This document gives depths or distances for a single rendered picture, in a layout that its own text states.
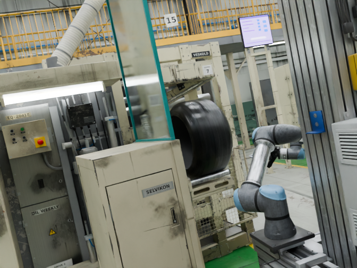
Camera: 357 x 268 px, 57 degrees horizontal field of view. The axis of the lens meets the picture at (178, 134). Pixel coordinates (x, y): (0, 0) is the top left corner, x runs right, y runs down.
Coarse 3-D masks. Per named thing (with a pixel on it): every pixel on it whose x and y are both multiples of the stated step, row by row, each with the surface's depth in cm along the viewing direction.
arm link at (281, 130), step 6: (276, 126) 182; (282, 126) 180; (288, 126) 180; (294, 126) 182; (276, 132) 180; (282, 132) 178; (288, 132) 178; (294, 132) 179; (300, 132) 181; (276, 138) 180; (282, 138) 179; (288, 138) 179; (294, 138) 180; (300, 138) 183; (282, 144) 183
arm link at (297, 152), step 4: (288, 148) 217; (292, 148) 214; (296, 148) 213; (300, 148) 213; (288, 152) 214; (292, 152) 213; (296, 152) 212; (300, 152) 211; (304, 152) 211; (288, 156) 214; (292, 156) 213; (296, 156) 212; (300, 156) 212; (304, 156) 211
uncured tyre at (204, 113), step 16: (176, 112) 235; (192, 112) 223; (208, 112) 225; (176, 128) 268; (192, 128) 219; (208, 128) 219; (224, 128) 224; (192, 144) 222; (208, 144) 218; (224, 144) 224; (192, 160) 227; (208, 160) 221; (224, 160) 229; (192, 176) 237
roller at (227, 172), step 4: (216, 172) 236; (220, 172) 236; (224, 172) 237; (228, 172) 238; (204, 176) 231; (208, 176) 232; (212, 176) 233; (216, 176) 234; (220, 176) 236; (192, 180) 227; (196, 180) 228; (200, 180) 229; (204, 180) 230; (208, 180) 232; (192, 184) 226; (196, 184) 228
